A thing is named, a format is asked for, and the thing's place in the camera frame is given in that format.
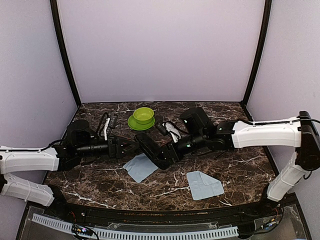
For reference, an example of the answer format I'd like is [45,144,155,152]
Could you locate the right black frame post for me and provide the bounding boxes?
[240,0,273,108]

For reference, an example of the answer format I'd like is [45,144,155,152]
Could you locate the left black frame post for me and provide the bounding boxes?
[49,0,82,108]

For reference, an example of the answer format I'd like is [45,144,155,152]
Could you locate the black frame post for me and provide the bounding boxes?
[49,0,82,108]
[240,0,273,108]

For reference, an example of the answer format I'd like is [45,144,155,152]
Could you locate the light blue cloth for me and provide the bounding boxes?
[123,153,158,183]
[186,171,225,201]

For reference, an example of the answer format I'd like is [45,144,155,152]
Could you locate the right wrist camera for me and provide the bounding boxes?
[155,121,182,143]

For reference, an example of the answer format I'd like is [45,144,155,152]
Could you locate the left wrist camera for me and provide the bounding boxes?
[98,112,118,141]

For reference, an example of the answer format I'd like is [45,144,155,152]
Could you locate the green plastic bowl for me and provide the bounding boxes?
[133,107,154,124]

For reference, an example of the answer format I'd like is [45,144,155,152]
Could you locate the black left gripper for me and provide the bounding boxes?
[76,134,140,160]

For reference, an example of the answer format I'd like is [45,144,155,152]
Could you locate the green plastic plate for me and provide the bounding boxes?
[127,115,155,131]

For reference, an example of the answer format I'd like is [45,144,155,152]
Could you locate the white slotted cable duct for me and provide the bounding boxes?
[31,213,239,240]

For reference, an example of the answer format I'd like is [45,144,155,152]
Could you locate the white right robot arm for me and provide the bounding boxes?
[135,107,320,217]

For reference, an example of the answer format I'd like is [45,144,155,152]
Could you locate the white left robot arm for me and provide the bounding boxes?
[0,119,139,218]

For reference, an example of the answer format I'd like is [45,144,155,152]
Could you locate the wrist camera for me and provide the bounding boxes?
[98,112,118,141]
[155,121,182,143]

